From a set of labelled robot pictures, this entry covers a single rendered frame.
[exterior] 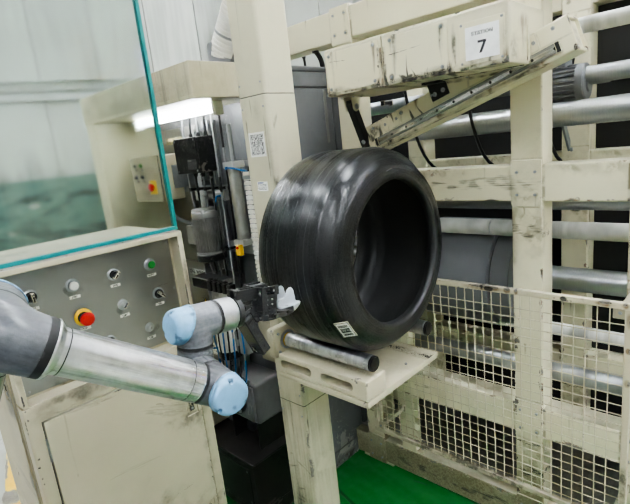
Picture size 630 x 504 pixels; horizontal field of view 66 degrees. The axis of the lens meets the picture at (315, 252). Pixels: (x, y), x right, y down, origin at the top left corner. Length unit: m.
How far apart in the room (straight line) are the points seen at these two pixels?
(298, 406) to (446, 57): 1.20
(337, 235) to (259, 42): 0.66
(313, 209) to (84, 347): 0.61
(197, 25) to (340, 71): 9.44
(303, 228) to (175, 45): 9.70
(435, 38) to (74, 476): 1.58
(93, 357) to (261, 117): 0.93
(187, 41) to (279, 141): 9.39
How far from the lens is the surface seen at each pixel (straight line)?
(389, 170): 1.31
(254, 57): 1.54
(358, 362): 1.35
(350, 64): 1.62
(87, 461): 1.66
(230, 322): 1.07
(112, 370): 0.86
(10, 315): 0.83
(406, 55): 1.50
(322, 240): 1.16
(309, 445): 1.82
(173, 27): 10.84
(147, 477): 1.78
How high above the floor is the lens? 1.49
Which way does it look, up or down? 13 degrees down
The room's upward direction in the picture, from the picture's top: 6 degrees counter-clockwise
